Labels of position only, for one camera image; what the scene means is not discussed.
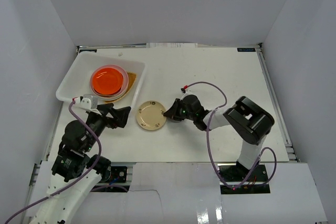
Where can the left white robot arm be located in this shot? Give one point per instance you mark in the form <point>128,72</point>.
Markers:
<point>79,164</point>

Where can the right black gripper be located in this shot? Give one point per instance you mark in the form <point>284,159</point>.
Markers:
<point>173,112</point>

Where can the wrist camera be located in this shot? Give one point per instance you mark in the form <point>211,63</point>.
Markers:
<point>185,91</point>
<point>87,102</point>

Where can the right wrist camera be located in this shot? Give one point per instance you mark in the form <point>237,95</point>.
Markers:
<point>185,91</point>

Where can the woven fan-shaped basket plate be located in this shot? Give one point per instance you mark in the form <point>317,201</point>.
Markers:
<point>132,78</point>

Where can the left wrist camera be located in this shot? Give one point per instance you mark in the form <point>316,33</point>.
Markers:
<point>87,102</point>

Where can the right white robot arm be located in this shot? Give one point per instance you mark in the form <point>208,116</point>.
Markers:
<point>248,119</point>

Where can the paper sheet at back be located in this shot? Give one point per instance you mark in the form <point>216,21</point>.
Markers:
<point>171,45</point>

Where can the dark table label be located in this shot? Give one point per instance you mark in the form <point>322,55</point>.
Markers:
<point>87,50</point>
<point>246,49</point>

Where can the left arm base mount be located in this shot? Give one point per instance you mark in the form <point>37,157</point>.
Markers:
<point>116,175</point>

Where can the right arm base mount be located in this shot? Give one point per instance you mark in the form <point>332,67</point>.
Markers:
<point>255,184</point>

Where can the white plastic bin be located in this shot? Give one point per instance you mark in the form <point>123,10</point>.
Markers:
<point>76,81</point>

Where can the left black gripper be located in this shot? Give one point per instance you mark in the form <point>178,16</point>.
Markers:
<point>108,115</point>

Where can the orange round plate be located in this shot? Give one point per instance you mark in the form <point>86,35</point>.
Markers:
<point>107,81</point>

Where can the pink round plate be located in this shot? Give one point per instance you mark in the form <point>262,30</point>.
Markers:
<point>124,86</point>

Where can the beige patterned small plate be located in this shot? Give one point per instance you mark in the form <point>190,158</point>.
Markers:
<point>150,116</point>

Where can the left dark table label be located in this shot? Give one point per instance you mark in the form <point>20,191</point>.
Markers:
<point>87,50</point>

